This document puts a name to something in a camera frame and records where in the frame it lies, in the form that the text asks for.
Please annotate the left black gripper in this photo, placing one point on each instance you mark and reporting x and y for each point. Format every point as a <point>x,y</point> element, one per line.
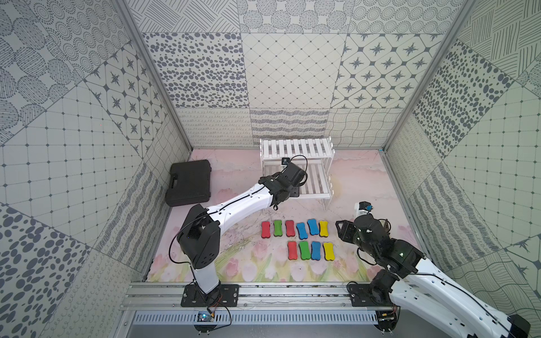
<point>294,172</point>

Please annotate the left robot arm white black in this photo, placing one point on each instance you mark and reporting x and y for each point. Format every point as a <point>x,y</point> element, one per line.
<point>200,235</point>

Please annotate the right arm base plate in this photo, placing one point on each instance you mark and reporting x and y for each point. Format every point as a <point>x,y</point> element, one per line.
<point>368,295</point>

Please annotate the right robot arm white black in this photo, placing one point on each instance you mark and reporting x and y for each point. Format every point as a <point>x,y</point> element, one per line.
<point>407,279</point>

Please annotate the shelf green eraser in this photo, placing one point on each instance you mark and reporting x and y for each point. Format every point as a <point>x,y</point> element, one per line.
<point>277,228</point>
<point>305,251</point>

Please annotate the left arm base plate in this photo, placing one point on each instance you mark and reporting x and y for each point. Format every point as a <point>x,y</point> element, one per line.
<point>225,295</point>

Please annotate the shelf red eraser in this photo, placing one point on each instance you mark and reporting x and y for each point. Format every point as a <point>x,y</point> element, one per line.
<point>292,250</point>
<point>290,228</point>
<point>265,229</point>

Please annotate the shelf blue eraser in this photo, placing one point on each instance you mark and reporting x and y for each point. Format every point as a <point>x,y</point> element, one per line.
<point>302,231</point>
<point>316,251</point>

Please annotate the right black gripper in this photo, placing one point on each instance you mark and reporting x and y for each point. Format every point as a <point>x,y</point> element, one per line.
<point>344,233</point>

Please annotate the left green circuit board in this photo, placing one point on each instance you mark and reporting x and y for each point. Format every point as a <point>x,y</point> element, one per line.
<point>205,322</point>

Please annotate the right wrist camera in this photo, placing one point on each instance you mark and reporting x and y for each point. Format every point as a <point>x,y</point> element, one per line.
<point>363,208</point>

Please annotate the white perforated cable duct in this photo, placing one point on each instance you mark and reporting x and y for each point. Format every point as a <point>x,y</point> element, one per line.
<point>271,317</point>

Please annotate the black plastic tool case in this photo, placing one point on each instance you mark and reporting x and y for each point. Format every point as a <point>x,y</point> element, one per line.
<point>189,183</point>

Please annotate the shelf yellow eraser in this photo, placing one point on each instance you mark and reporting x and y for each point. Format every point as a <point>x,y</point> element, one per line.
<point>323,229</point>
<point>329,254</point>

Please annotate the right black controller box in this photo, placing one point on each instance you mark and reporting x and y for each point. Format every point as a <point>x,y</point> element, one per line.
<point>386,321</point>

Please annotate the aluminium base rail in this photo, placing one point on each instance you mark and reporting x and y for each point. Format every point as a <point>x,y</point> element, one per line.
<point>168,296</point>

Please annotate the white wooden slatted shelf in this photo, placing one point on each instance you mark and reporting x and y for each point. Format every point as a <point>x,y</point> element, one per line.
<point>314,156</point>

